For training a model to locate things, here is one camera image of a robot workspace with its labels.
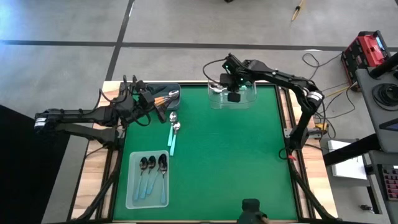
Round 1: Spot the black table frame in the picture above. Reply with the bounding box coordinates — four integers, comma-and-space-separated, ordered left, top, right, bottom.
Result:
105, 74, 307, 224

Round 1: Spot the yellow floor cable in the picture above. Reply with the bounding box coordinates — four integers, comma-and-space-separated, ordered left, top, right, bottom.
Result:
309, 81, 360, 108

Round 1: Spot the gray-blue plastic bin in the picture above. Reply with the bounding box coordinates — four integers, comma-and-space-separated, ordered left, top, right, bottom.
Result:
145, 82, 182, 111

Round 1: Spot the coiled black cable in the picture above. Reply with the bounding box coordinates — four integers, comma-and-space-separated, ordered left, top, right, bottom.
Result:
372, 83, 398, 112

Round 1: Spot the white box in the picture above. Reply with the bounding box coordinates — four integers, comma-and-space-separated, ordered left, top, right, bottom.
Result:
326, 139, 368, 180

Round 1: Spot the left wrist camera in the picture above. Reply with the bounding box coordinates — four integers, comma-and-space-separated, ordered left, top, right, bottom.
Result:
138, 91, 155, 106

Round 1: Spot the black floor cable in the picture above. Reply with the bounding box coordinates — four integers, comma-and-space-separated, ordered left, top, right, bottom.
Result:
302, 52, 343, 86

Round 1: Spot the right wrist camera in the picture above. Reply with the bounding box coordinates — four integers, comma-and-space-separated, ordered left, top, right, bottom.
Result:
221, 53, 238, 75

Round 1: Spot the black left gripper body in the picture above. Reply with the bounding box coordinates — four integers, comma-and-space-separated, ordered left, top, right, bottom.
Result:
116, 80, 167, 124

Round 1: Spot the black bar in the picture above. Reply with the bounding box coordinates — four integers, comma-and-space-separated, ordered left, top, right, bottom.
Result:
322, 133, 382, 167

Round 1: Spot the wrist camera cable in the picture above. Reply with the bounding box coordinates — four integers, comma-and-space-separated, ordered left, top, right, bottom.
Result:
98, 74, 152, 127
202, 57, 229, 85

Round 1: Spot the red and black tool case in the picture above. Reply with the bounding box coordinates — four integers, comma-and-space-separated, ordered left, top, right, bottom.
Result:
340, 30, 392, 86

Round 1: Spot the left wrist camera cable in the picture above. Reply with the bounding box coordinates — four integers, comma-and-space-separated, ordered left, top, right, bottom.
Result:
98, 74, 152, 127

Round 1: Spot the gray cart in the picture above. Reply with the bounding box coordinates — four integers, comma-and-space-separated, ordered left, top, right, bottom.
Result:
355, 51, 398, 153

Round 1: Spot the black diagonal frame strut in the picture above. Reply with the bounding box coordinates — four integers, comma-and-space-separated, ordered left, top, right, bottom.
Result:
289, 161, 338, 222
70, 155, 121, 222

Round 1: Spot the black tube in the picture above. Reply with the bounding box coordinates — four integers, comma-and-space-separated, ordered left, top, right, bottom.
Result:
369, 52, 398, 79

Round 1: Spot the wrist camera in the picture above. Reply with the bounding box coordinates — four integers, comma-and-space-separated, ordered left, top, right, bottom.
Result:
138, 91, 155, 106
221, 53, 238, 75

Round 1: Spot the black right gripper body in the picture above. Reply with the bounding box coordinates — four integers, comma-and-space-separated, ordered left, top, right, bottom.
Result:
220, 73, 249, 103

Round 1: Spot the black floor mat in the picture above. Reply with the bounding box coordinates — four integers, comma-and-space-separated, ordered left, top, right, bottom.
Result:
0, 104, 71, 224

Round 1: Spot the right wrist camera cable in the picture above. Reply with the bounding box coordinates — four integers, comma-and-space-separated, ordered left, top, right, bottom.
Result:
202, 57, 229, 85

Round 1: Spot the wooden stick with black tip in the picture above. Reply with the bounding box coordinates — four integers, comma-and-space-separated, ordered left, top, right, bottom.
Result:
290, 0, 305, 22

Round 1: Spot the frosted white plastic bin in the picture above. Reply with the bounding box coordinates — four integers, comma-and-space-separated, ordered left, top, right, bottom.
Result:
125, 150, 170, 210

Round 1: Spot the clear plastic bin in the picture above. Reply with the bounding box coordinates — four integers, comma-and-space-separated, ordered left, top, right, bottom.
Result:
207, 76, 258, 110

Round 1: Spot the yellow and black plug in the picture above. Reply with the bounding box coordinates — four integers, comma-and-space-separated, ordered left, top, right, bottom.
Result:
313, 121, 330, 138

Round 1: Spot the green table mat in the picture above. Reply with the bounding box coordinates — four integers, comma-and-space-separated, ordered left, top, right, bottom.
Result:
112, 84, 299, 222

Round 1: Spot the dark tablet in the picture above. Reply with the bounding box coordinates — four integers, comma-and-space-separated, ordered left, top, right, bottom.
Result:
378, 118, 398, 133

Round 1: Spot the keypad with blue keys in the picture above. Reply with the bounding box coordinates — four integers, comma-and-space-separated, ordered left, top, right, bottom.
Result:
377, 164, 398, 202

